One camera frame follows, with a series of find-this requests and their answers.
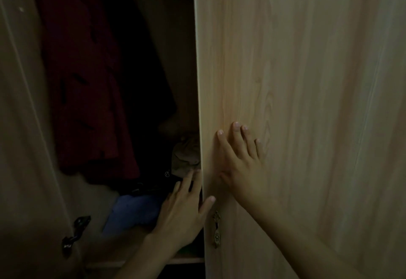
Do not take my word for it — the person's right hand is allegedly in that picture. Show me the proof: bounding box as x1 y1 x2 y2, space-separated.
216 121 277 213

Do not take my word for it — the person's left hand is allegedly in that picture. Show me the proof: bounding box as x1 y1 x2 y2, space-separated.
149 170 216 251

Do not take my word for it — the light wood wardrobe door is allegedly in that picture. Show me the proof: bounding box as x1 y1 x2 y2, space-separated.
192 0 406 279

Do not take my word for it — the person's left forearm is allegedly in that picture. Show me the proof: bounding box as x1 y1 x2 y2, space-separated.
115 234 188 279

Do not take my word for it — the person's right forearm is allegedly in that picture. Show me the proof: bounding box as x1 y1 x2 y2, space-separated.
253 193 365 279

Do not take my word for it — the beige crumpled cloth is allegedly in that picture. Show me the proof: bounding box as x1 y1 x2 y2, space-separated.
171 135 201 178

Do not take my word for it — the black folded garment white logo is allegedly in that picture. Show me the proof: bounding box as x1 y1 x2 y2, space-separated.
125 168 183 197

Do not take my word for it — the blue folded cloth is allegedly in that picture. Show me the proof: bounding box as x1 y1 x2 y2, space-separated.
101 194 165 237

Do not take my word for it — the black hanging garment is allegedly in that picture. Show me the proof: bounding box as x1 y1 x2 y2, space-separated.
92 0 179 190

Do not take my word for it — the wooden wardrobe body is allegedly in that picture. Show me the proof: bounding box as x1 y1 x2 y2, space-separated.
76 0 206 270

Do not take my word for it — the red buttoned coat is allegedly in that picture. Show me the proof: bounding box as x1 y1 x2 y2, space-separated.
30 0 141 181

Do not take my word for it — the shadowed wood wardrobe door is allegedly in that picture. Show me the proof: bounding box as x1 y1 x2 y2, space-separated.
0 0 88 279

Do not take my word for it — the brass wardrobe door handle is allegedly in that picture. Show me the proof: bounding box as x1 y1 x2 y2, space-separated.
211 210 223 249

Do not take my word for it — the dark metal wardrobe door handle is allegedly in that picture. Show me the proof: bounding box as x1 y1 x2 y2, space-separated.
61 215 92 259

